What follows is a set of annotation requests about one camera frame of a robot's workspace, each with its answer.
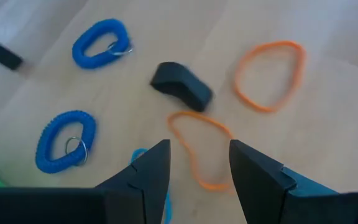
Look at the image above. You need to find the black mesh shelf riser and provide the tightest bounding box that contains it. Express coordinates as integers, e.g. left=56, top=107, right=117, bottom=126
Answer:
left=0, top=30, right=24, bottom=71

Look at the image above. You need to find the orange rubber band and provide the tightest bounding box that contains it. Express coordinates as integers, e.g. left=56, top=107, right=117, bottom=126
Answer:
left=232, top=40, right=307, bottom=114
left=167, top=110, right=236, bottom=192

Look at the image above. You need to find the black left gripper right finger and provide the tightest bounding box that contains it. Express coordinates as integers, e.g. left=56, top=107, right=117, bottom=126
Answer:
left=228, top=139, right=338, bottom=224

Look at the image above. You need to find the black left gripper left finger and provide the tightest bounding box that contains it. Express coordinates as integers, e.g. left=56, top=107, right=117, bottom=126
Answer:
left=94, top=139, right=172, bottom=224

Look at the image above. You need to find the blue rubber band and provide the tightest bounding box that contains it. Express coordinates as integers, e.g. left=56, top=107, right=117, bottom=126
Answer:
left=130, top=147, right=174, bottom=224

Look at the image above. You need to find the black binder clip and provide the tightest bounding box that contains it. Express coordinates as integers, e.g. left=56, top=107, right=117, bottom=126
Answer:
left=149, top=61, right=214, bottom=113

